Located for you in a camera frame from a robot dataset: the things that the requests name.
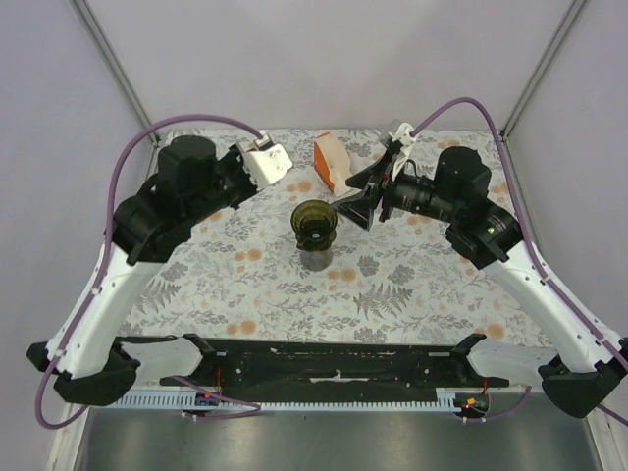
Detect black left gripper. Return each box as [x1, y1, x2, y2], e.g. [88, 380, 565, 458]
[187, 143, 265, 226]

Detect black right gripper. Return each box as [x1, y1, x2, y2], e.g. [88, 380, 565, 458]
[331, 149, 461, 232]

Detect green glass coffee dripper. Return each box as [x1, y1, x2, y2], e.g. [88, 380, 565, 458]
[290, 199, 338, 252]

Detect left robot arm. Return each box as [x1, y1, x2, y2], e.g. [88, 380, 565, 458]
[27, 135, 257, 406]

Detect orange coffee filter box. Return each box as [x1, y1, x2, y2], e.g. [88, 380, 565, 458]
[314, 132, 352, 196]

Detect floral patterned tablecloth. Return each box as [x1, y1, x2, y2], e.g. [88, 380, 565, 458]
[121, 130, 549, 346]

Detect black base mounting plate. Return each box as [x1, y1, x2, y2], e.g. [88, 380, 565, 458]
[189, 339, 485, 403]

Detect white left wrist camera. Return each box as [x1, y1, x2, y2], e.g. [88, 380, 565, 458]
[236, 133, 293, 190]

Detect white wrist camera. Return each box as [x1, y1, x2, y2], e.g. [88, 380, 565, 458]
[236, 133, 293, 190]
[380, 119, 416, 181]

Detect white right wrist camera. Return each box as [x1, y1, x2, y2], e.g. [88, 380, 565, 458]
[380, 119, 416, 181]

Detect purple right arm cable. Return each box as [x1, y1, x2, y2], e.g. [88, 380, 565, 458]
[414, 96, 628, 427]

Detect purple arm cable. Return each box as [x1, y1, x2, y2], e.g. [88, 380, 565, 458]
[37, 115, 276, 431]
[414, 96, 628, 427]

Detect light blue cable duct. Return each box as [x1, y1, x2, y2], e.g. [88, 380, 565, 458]
[115, 390, 465, 411]

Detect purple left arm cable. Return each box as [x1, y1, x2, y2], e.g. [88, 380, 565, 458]
[37, 115, 276, 431]

